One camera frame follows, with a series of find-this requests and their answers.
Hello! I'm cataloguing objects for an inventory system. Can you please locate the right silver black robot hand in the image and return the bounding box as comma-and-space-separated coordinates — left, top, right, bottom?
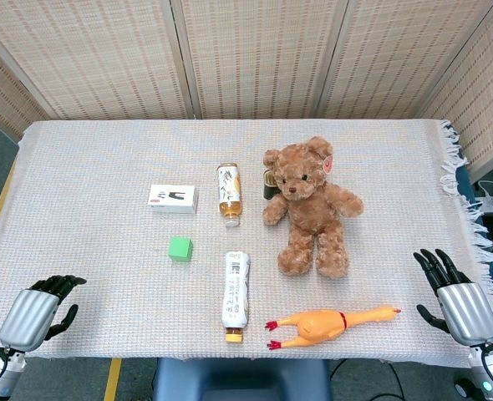
413, 248, 493, 347

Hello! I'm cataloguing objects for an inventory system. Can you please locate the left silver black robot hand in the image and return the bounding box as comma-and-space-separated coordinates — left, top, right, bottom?
0, 274, 88, 353

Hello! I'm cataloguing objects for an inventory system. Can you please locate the brown teddy bear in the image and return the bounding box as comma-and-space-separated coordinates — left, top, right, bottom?
262, 135, 365, 280

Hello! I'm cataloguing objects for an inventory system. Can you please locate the white metal stand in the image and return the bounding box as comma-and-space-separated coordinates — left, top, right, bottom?
471, 149, 493, 216

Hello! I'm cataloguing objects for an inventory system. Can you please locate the white woven tablecloth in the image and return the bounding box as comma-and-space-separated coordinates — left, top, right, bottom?
0, 119, 493, 369

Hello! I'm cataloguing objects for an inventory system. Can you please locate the yellow rubber chicken toy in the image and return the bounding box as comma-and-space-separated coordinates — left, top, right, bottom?
265, 306, 402, 351

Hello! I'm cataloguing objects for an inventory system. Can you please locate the green cube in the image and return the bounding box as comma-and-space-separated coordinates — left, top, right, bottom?
167, 236, 194, 263

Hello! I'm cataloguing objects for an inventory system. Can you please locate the white cardboard box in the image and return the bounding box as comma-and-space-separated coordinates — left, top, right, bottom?
147, 184, 199, 215

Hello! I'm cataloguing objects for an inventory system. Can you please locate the white label drink bottle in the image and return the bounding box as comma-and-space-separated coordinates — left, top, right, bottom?
221, 251, 252, 344

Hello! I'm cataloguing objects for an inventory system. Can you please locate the dark green gold can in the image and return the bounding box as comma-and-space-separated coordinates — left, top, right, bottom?
262, 169, 282, 202

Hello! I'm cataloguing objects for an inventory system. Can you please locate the amber tea bottle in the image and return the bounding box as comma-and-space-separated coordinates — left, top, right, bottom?
216, 162, 243, 228

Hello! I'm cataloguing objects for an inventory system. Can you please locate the beige folding screen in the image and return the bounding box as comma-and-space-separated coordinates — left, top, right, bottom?
0, 0, 493, 168

